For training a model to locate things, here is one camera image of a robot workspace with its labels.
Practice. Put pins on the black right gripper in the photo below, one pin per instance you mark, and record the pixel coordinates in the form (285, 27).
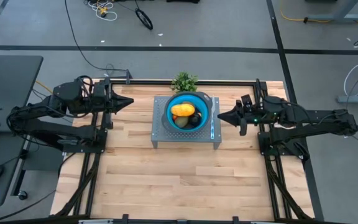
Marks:
(249, 112)

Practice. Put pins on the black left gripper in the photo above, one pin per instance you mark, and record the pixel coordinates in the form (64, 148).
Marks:
(102, 98)

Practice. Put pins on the black avocado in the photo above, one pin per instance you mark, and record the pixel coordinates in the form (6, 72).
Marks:
(195, 119)

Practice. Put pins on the blue grey collapsible colander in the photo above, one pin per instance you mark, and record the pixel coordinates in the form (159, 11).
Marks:
(168, 107)

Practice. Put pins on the yellow mango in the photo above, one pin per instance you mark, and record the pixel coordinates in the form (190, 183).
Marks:
(182, 110)

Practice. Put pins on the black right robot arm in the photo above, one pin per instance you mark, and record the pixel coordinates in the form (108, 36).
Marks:
(315, 119)

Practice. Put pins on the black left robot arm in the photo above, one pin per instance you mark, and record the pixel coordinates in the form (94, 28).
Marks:
(73, 93)

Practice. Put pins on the grey perforated metal shelf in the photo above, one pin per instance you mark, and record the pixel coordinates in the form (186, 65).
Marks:
(157, 130)

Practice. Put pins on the small green potted plant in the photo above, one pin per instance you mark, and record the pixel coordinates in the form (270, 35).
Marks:
(184, 82)

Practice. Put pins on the black table clamp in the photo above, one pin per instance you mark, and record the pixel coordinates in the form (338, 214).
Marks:
(125, 218)
(235, 219)

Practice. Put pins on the black two-level desk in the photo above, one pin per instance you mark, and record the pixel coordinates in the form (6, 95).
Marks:
(11, 93)

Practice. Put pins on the black floor case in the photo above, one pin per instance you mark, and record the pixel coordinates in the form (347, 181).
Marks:
(182, 1)

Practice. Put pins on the black aluminium table frame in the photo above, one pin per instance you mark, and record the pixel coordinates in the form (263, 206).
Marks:
(228, 83)

